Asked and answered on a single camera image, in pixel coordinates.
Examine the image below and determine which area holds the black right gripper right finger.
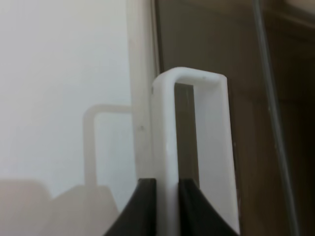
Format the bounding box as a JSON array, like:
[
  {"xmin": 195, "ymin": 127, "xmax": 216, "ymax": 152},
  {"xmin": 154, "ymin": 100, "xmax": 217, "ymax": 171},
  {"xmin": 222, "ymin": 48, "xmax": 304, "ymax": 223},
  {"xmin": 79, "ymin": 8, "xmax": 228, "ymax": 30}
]
[{"xmin": 179, "ymin": 178, "xmax": 238, "ymax": 236}]

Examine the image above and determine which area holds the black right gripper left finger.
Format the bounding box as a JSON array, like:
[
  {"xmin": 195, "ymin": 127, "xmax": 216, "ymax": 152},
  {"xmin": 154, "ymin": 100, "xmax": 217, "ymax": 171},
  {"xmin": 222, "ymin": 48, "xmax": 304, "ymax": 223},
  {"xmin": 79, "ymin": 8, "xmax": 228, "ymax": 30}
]
[{"xmin": 105, "ymin": 178, "xmax": 157, "ymax": 236}]

